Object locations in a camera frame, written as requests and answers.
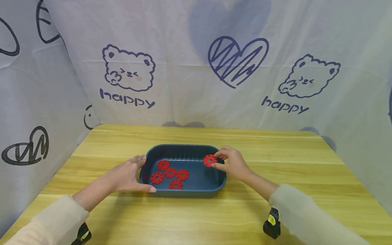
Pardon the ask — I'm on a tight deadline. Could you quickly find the person's right hand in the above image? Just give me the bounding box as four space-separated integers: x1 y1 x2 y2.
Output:
211 146 254 183

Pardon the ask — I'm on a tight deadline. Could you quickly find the person's left hand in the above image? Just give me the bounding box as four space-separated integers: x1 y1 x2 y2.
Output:
108 154 157 195

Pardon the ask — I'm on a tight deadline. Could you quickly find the black wrist band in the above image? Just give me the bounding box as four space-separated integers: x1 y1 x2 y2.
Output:
71 223 92 245
262 207 281 240

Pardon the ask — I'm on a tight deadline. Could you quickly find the person's left forearm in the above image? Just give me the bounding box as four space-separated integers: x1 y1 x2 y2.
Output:
0 174 118 245

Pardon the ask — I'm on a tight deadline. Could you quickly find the dark blue plastic tray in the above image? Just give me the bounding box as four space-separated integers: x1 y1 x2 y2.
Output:
139 144 227 199

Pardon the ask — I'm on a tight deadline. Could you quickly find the person's right forearm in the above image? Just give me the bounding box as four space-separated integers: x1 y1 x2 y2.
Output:
244 169 372 245

